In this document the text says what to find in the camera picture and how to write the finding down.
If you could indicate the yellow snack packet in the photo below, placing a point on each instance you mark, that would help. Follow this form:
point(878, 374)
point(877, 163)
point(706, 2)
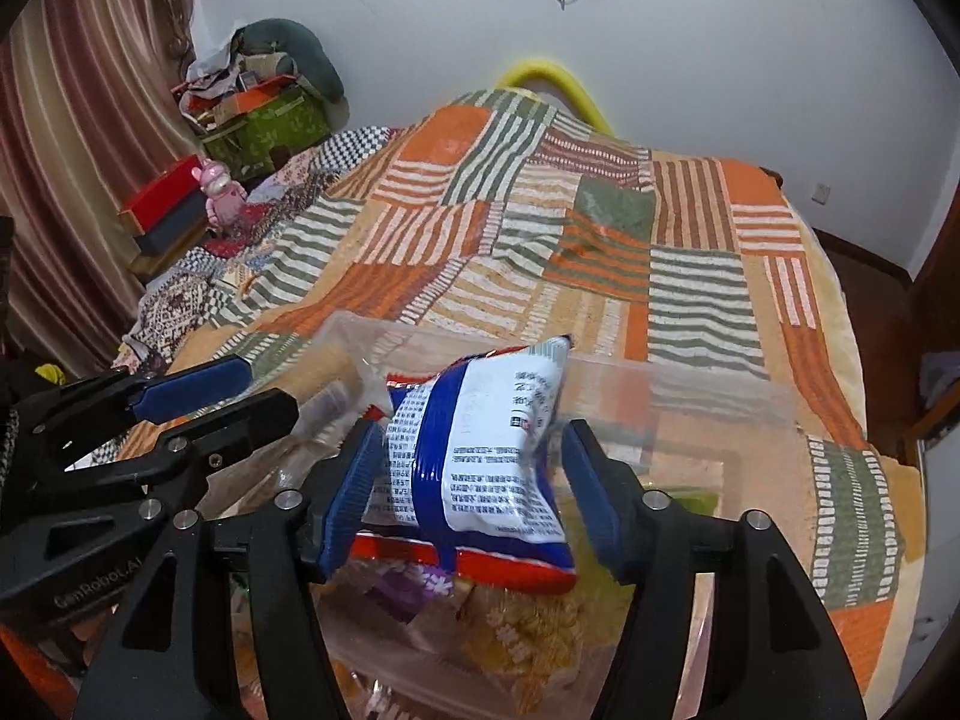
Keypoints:
point(525, 634)

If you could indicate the white wall outlet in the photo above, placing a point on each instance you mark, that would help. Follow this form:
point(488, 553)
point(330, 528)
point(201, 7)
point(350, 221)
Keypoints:
point(823, 193)

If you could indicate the yellow padded tube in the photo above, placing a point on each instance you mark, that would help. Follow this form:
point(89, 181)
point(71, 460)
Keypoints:
point(555, 82)

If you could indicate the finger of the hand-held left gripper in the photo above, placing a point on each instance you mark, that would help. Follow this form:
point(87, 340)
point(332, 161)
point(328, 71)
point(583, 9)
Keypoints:
point(232, 424)
point(195, 390)

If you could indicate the blue white snack bag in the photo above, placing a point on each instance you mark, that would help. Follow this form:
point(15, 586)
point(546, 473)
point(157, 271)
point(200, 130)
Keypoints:
point(487, 465)

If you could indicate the red flat box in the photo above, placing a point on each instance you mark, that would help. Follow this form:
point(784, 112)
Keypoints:
point(161, 191)

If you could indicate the green snack packet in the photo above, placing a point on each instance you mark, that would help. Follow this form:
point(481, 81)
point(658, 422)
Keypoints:
point(694, 502)

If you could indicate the orange open box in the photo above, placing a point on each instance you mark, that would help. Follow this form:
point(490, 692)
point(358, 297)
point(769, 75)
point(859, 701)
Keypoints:
point(247, 94)

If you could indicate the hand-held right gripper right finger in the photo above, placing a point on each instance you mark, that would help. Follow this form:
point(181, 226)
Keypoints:
point(592, 495)

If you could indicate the green patterned box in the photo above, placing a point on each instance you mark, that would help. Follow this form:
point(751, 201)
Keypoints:
point(277, 127)

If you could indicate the clear plastic container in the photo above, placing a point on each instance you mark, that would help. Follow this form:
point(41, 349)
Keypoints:
point(675, 420)

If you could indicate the checkered patterned quilt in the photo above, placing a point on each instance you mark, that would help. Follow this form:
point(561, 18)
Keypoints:
point(300, 172)

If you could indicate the orange green patchwork blanket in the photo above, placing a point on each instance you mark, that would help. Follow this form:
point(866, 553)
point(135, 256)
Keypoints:
point(600, 277)

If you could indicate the pink plush toy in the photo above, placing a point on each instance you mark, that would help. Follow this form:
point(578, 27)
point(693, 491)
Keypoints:
point(221, 195)

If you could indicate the striped red beige curtain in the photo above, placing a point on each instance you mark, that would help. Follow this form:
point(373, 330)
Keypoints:
point(67, 165)

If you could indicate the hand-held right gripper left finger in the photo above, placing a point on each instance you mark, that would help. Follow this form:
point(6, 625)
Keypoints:
point(349, 495)

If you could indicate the purple snack packet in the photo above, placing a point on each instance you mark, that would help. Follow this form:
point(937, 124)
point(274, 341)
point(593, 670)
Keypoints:
point(409, 589)

